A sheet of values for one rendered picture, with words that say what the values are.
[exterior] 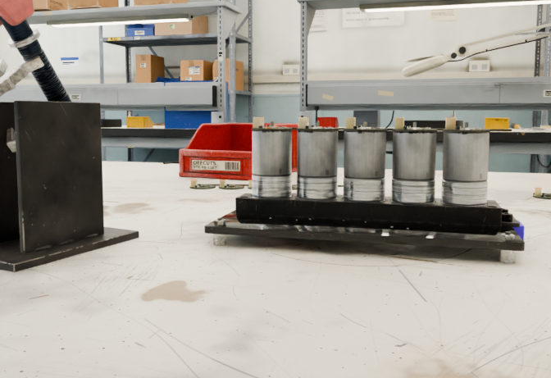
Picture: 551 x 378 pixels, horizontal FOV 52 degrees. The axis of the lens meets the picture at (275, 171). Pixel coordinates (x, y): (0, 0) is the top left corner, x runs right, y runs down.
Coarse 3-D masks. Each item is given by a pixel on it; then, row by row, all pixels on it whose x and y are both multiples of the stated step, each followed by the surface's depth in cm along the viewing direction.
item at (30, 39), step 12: (24, 24) 28; (12, 36) 28; (24, 36) 28; (36, 36) 28; (24, 48) 28; (36, 48) 29; (24, 60) 29; (48, 60) 30; (36, 72) 29; (48, 72) 29; (48, 84) 30; (60, 84) 30; (48, 96) 30; (60, 96) 30
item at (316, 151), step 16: (320, 128) 33; (304, 144) 33; (320, 144) 33; (336, 144) 33; (304, 160) 33; (320, 160) 33; (336, 160) 33; (304, 176) 33; (320, 176) 33; (336, 176) 34; (304, 192) 33; (320, 192) 33; (336, 192) 34
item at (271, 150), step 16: (256, 144) 34; (272, 144) 33; (288, 144) 34; (256, 160) 34; (272, 160) 33; (288, 160) 34; (256, 176) 34; (272, 176) 34; (288, 176) 34; (256, 192) 34; (272, 192) 34; (288, 192) 34
